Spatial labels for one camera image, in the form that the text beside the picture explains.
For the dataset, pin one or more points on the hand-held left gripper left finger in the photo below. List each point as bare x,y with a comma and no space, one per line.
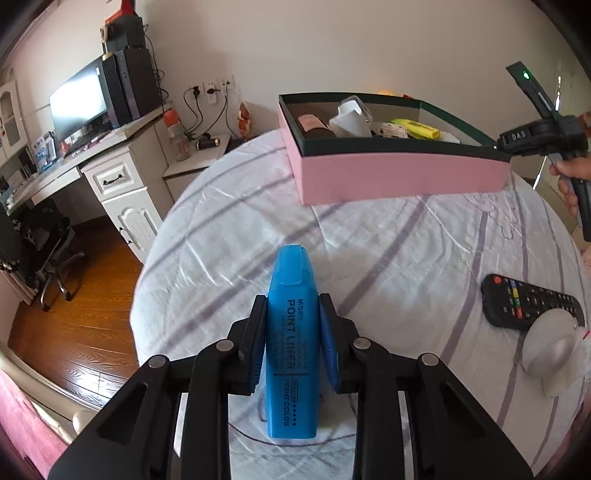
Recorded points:
253,341

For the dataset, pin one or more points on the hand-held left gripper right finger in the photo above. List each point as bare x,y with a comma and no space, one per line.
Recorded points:
328,350

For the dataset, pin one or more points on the blue highlighter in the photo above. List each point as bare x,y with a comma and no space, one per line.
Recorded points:
288,323

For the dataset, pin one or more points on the pink block toy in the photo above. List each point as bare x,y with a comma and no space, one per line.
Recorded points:
395,130

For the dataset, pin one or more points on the pink box with green rim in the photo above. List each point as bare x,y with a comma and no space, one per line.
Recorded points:
392,177

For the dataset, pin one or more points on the white plastic holder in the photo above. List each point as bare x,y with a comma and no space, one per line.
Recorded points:
351,122

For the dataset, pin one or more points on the person's right hand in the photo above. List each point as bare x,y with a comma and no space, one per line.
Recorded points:
579,168

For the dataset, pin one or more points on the yellow highlighter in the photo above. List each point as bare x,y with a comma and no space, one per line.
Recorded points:
415,128

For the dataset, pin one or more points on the black remote control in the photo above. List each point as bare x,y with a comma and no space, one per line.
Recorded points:
517,300

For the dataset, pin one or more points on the white desk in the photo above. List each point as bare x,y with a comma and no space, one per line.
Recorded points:
134,221

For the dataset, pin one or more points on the white nightstand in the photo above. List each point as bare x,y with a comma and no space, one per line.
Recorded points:
184,175

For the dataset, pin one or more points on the dark-topped window ledge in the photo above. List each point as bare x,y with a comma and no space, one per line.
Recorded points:
234,144

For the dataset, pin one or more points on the black and copper cylinder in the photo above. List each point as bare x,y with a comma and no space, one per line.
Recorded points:
207,141

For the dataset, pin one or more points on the clear bottle with orange cap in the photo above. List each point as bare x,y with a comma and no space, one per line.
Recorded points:
178,147

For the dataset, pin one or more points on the white round plastic device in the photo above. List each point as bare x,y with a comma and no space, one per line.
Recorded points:
549,346

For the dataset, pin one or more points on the snack bag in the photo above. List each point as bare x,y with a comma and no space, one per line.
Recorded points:
244,120

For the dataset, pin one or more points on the rose gold metal cylinder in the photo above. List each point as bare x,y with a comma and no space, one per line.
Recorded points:
314,127

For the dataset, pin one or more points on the pink blanket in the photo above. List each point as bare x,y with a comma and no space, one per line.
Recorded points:
27,415

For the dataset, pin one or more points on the black office chair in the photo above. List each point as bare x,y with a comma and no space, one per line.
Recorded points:
37,240

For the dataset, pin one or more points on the blue and white boxes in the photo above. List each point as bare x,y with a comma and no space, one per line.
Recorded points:
44,150

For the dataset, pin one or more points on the black computer tower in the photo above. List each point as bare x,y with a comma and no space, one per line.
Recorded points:
136,83

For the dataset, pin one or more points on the black computer monitor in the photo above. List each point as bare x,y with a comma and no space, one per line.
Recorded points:
78,106

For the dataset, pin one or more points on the white cabinet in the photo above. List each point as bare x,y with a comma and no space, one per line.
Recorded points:
11,120

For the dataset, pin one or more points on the black box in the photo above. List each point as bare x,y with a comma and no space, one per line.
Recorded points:
124,39

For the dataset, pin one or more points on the red carton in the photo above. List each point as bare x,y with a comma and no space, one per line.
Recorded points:
127,7

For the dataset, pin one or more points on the white bed frame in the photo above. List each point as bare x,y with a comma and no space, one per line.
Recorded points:
51,401

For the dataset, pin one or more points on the white wall socket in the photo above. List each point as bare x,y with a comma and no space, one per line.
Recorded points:
228,83
210,90

